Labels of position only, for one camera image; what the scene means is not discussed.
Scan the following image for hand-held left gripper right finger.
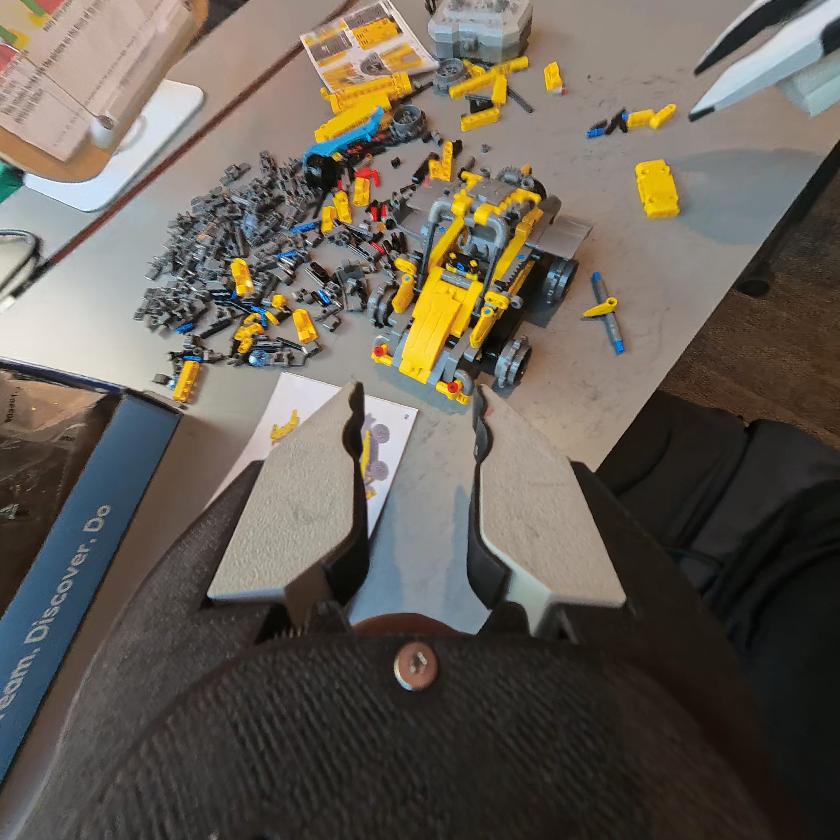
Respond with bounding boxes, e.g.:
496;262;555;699
466;384;627;637

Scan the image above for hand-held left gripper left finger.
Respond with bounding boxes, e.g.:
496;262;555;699
207;381;370;605

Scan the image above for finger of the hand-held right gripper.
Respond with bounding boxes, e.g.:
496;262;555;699
693;0;815;74
688;10;840;123

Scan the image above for adjoining grey desk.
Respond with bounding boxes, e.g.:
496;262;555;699
0;0;358;316

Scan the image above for white instruction booklet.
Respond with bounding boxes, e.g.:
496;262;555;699
246;372;419;539

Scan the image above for yellow rectangular brick panel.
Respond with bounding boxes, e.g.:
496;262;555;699
634;159;682;219

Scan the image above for grey axle blue tips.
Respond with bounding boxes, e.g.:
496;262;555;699
591;271;626;355

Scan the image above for blue cardboard box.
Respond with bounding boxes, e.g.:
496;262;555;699
0;357;183;782

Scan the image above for yellow grey brick vehicle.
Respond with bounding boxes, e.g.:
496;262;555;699
367;167;595;406

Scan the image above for clear plastic bag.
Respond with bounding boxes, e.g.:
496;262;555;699
0;367;126;611

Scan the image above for pile of small brick parts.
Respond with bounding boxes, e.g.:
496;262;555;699
134;151;408;403

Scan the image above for grey brick battery hub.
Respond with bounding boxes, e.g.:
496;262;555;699
427;0;534;63

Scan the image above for black brick wheel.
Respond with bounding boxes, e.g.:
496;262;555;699
303;154;342;191

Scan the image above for blue brick separator tool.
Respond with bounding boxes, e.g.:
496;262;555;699
303;108;385;165

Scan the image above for yellow black sticker sheet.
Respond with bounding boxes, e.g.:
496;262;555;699
300;0;439;93

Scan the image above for printed instruction sheet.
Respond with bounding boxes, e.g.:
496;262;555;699
0;0;178;161

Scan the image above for black looped cable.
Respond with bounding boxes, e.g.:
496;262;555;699
0;230;50;309

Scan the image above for large yellow brick frame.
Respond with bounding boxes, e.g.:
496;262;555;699
320;71;416;114

